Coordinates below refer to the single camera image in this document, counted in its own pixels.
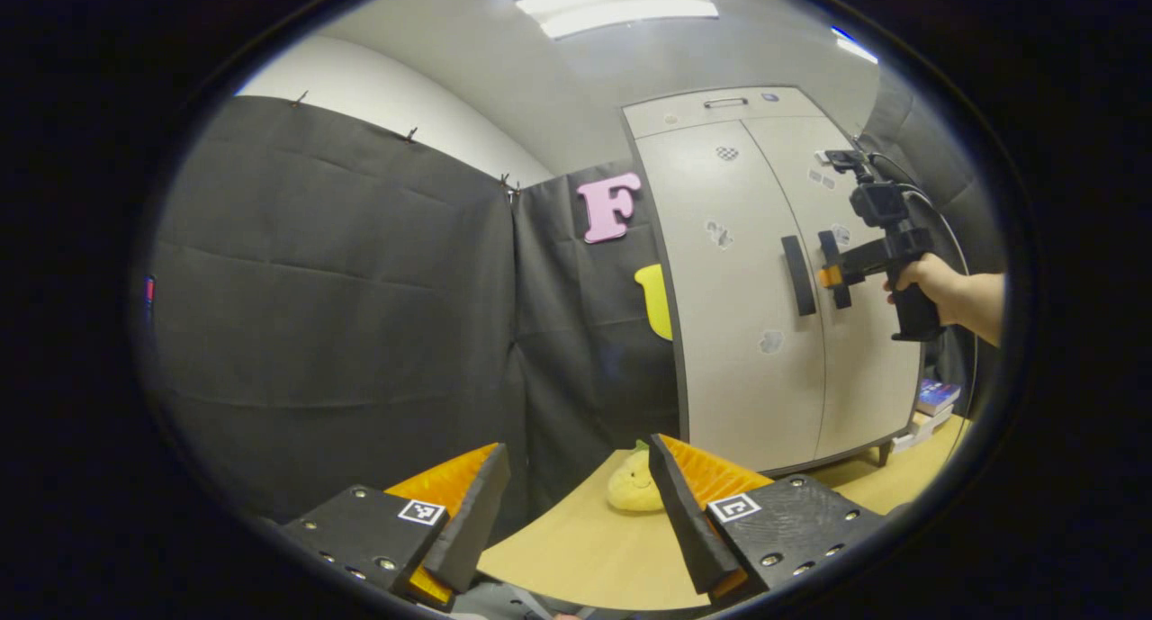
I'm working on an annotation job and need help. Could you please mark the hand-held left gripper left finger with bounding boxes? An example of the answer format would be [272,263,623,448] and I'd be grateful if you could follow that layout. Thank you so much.
[277,442,511,614]

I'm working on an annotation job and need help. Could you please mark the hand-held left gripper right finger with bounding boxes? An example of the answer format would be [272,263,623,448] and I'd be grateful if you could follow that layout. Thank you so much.
[648,434,887,610]

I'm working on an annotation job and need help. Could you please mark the grey cabinet door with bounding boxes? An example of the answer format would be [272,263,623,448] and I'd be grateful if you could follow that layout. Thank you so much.
[634,121,827,474]
[742,114,925,461]

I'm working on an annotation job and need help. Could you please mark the grey double-door shoe cabinet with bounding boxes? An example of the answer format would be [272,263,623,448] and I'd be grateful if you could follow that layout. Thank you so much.
[621,86,928,477]

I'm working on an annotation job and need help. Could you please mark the yellow plush toy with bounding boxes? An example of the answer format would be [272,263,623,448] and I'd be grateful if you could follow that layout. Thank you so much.
[605,440,667,514]

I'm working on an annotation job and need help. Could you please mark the blue book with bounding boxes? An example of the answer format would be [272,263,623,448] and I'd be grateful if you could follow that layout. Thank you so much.
[916,379,962,418]

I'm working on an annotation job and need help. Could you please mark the small ceiling light panel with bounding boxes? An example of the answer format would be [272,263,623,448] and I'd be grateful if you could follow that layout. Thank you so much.
[832,28,878,65]

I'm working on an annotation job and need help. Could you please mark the black backdrop cloth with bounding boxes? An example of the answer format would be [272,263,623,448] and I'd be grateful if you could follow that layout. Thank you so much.
[148,71,1004,524]

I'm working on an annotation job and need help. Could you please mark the large ceiling light panel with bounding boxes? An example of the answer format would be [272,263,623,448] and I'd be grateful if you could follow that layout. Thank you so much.
[515,0,721,40]

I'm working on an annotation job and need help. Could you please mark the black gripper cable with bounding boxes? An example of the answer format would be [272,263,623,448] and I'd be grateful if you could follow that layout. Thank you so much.
[868,152,982,445]

